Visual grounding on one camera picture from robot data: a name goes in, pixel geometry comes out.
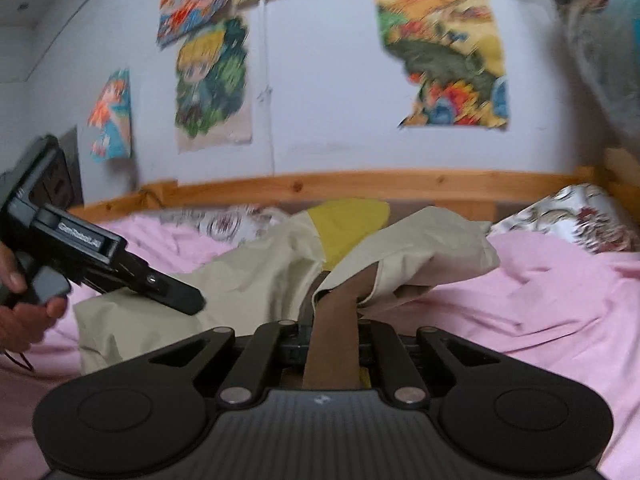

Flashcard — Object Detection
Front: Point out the red-haired figure wall poster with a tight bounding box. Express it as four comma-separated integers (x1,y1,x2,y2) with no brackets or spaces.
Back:
156,0,236,51

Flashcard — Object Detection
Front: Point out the wooden bed frame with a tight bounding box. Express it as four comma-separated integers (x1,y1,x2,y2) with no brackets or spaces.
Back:
67,147,640,225

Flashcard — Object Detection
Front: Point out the blond figure wall poster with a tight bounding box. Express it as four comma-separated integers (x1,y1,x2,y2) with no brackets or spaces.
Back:
175,15,253,153

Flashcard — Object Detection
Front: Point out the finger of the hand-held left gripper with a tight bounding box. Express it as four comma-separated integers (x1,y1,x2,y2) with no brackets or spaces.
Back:
117,252,207,317

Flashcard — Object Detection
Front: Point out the beige brown olive hooded jacket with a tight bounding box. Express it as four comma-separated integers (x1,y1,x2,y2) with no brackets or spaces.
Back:
74,199,501,392

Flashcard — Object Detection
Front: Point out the white wall pipe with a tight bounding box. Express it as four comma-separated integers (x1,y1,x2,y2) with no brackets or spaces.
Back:
257,0,277,177

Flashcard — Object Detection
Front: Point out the clear plastic bag of clothes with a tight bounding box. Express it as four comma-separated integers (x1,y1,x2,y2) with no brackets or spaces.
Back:
550,0,640,153

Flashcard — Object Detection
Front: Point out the small orange-haired figure poster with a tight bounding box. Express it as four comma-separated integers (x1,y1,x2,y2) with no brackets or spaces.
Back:
87,67,133,162

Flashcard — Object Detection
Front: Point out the floral satin pillow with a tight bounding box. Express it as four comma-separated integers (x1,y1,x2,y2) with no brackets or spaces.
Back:
489,184,640,257

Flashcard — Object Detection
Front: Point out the person's left hand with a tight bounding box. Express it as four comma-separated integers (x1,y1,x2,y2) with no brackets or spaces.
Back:
0,245,69,354

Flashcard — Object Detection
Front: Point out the pink bed sheet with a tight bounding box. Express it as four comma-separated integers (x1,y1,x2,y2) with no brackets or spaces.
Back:
0,212,640,480

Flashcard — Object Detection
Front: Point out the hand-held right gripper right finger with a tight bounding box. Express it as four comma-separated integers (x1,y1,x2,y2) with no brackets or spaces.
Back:
357,322,503,406

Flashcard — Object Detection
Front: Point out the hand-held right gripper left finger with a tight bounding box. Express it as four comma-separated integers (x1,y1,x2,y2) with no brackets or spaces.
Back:
145,321,312,406

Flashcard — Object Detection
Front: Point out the landscape wall poster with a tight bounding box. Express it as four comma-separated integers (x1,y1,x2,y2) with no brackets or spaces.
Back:
374,0,510,131

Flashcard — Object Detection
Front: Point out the dark wrist strap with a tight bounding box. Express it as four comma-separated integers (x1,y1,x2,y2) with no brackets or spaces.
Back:
0,350,37,374

